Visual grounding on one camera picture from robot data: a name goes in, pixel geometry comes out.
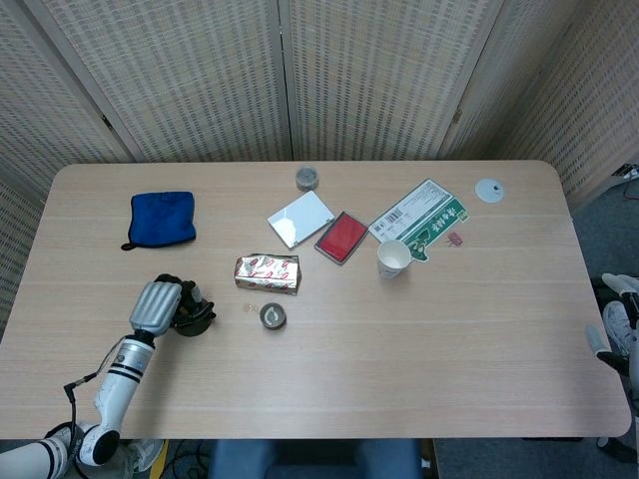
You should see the green white flattened carton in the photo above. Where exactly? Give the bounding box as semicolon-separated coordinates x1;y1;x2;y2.
367;178;472;264

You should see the red patterned foil packet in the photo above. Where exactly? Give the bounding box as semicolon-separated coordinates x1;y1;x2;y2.
232;252;302;298

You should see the grey sneaker under table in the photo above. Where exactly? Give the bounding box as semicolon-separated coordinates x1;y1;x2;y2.
119;438;166;473

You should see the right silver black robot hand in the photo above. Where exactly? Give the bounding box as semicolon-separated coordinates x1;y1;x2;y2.
584;272;639;395

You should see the woven folding screen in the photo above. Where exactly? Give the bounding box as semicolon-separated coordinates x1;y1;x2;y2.
0;0;639;345

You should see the small clear round jar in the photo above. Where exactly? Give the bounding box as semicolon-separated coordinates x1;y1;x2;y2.
295;166;321;193

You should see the white paper cup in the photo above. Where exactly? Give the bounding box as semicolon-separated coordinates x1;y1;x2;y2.
376;239;413;280

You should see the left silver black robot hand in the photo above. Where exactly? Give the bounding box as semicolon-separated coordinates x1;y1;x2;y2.
128;272;201;339

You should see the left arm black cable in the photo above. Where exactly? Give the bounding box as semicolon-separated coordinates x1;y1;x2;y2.
63;348;119;450

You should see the blue seat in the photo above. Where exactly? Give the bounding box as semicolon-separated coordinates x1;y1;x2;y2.
207;438;425;479

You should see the white flat plastic case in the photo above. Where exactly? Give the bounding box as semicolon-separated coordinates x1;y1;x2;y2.
266;189;336;250

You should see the white sneaker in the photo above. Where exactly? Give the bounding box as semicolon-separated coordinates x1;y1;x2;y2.
602;301;635;356

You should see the red ink pad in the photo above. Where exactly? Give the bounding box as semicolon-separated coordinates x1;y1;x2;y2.
314;211;369;266

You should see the black teapot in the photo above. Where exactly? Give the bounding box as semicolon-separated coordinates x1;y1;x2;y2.
169;283;217;338

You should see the blue cloth pouch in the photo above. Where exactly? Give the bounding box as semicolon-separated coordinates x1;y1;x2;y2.
120;190;198;251

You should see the small round metal tin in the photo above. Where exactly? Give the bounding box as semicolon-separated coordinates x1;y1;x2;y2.
259;301;289;332

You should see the white round disc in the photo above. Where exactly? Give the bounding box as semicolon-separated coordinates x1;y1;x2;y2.
474;178;506;204

